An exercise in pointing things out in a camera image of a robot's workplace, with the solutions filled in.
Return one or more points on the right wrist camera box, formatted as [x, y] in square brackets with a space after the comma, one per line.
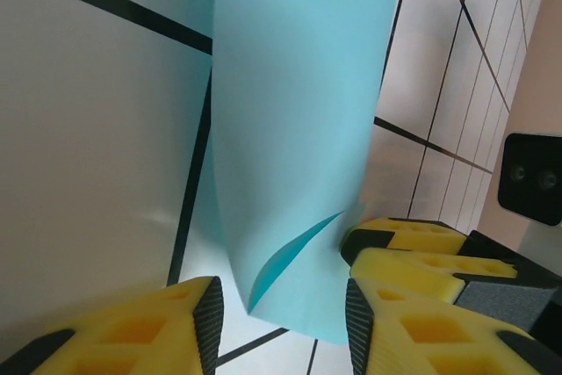
[531, 177]

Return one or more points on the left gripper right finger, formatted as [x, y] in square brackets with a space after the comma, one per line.
[430, 340]

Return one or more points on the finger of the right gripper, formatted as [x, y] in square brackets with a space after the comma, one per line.
[408, 234]
[417, 271]

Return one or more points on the light blue cloth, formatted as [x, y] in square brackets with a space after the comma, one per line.
[298, 129]

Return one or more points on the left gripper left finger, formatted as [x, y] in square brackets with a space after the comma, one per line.
[131, 335]

